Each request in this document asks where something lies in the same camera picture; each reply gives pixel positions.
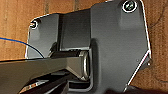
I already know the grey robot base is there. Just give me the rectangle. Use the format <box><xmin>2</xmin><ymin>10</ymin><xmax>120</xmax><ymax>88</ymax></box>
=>
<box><xmin>25</xmin><ymin>0</ymin><xmax>153</xmax><ymax>94</ymax></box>

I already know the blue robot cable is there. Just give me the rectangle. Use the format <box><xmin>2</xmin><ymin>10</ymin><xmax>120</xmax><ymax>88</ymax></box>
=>
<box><xmin>0</xmin><ymin>37</ymin><xmax>44</xmax><ymax>58</ymax></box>

